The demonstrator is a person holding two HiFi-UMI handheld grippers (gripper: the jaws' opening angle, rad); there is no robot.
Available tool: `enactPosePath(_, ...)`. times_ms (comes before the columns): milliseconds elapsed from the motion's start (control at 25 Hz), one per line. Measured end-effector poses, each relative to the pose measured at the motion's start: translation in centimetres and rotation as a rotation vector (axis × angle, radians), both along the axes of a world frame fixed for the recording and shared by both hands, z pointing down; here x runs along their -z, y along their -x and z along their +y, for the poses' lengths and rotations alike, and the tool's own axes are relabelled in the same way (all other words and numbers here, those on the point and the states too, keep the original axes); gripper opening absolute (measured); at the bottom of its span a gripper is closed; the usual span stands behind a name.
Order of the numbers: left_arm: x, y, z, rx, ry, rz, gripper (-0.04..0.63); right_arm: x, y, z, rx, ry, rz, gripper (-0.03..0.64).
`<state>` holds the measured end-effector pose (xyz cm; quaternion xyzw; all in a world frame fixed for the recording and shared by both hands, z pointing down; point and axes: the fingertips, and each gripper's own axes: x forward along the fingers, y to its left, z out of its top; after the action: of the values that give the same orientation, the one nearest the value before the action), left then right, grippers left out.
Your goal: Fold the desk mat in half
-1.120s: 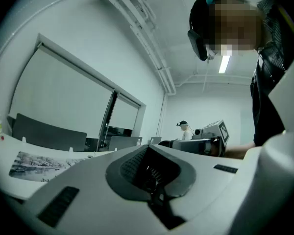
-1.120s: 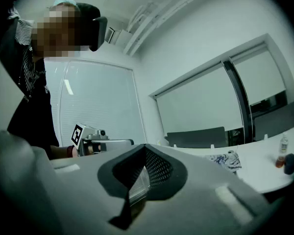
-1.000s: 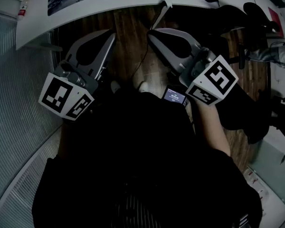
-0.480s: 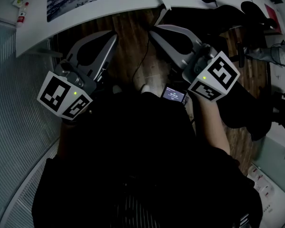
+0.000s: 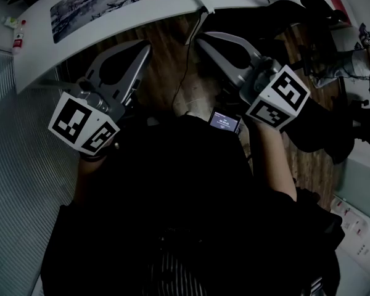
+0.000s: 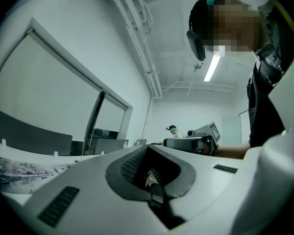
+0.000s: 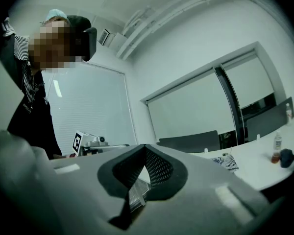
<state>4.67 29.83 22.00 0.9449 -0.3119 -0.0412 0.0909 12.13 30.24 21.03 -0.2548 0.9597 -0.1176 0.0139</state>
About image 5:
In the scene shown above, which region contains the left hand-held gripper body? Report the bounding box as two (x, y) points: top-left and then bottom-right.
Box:
(47, 78), (142, 157)

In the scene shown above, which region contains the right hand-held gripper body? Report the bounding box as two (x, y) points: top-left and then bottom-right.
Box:
(238, 57), (311, 132)

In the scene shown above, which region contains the landscape print desk mat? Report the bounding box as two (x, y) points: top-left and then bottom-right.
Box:
(50, 0), (192, 44)

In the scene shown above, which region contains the person's right forearm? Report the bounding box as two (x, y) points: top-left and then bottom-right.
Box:
(253, 121), (298, 202)

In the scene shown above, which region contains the person's left forearm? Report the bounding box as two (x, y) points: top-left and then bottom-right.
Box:
(72, 153), (112, 205)

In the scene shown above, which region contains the person's right hand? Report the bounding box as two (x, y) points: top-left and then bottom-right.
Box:
(253, 55), (274, 74)

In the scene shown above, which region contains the black wristband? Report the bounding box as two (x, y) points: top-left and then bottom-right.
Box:
(79, 146), (109, 163)

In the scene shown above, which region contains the small black screen device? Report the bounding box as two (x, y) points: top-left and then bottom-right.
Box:
(208, 107), (243, 134)

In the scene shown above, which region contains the black office chair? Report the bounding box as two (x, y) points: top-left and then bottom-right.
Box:
(282, 96), (370, 165)
(203, 0), (352, 77)

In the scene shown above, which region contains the grey ribbed panel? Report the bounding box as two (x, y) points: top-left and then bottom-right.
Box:
(0, 46), (81, 296)

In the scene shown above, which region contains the white bottle with red label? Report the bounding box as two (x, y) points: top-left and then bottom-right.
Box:
(11, 19), (28, 56)

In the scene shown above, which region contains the green and white packet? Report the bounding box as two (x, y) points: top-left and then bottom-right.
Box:
(1, 15), (20, 29)

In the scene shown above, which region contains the red flat sheet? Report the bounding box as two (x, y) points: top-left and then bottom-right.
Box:
(325, 0), (349, 15)

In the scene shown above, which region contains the person's black clothing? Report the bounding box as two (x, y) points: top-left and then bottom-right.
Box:
(39, 112), (347, 296)

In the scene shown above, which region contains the white storage box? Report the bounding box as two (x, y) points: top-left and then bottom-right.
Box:
(329, 194), (370, 239)

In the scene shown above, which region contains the thin black cable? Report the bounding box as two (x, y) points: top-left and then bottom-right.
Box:
(171, 6), (205, 117)

